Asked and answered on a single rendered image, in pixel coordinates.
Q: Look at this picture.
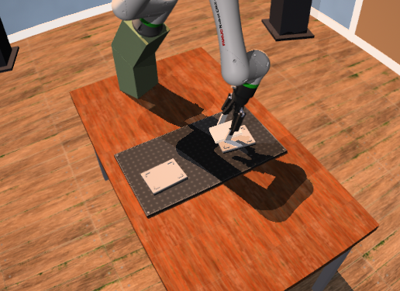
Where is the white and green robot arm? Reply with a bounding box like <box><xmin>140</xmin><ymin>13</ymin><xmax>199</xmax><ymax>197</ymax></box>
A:
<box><xmin>112</xmin><ymin>0</ymin><xmax>271</xmax><ymax>99</ymax></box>

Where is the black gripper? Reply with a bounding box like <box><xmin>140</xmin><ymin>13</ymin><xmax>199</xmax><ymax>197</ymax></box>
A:
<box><xmin>217</xmin><ymin>91</ymin><xmax>249</xmax><ymax>140</ymax></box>

